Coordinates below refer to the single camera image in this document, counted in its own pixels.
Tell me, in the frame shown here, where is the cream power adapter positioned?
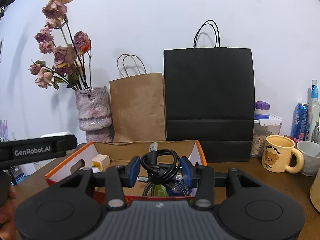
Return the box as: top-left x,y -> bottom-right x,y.
92,154 -> 111,171

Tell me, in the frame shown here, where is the green spray bottle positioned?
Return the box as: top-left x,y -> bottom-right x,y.
150,184 -> 168,197

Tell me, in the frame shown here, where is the black usb cable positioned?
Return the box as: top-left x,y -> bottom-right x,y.
137,141 -> 183,190

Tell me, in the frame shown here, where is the person's left hand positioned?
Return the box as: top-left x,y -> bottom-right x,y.
1,185 -> 17,233

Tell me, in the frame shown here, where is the white spray bottle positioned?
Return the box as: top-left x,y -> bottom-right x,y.
80,167 -> 101,173

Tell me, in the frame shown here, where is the yellow bear mug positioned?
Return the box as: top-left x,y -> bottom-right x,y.
261,135 -> 304,174

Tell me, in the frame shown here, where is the cream thermos jug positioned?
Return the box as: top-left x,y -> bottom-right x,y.
310,169 -> 320,213

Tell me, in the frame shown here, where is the grey ceramic cup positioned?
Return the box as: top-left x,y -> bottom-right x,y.
297,141 -> 319,176

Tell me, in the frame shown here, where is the clear jar of nuts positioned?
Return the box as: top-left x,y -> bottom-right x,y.
250,114 -> 282,158

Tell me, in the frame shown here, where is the pink ceramic vase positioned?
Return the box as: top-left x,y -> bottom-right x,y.
75,86 -> 112,142

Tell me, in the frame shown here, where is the red cardboard box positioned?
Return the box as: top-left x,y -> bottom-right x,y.
45,140 -> 207,203

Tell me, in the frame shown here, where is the blue drink can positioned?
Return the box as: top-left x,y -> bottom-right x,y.
291,103 -> 309,140

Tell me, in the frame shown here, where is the purple lidded container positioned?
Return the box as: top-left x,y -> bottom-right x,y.
254,101 -> 270,120

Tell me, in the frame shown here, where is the dried pink rose bouquet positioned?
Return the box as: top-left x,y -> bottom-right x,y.
29,0 -> 93,91

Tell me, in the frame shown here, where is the clear glass bottle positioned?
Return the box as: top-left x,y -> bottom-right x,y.
308,80 -> 319,141

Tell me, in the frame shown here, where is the black paper bag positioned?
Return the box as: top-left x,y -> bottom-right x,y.
163,20 -> 255,163

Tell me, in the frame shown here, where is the brown paper bag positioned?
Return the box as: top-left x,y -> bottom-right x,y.
109,54 -> 167,143

